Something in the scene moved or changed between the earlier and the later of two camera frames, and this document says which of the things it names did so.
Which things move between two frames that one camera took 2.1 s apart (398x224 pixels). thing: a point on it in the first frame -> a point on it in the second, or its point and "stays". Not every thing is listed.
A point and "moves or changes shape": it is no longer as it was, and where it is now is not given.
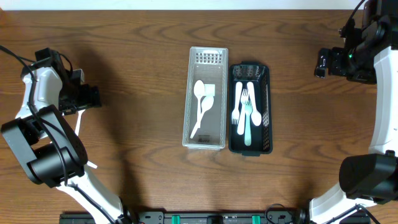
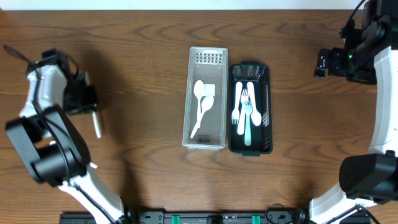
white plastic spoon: [80, 112] moves or changes shape
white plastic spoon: [255, 117] stays
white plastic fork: [248, 134] stays
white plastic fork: [242, 122] stays
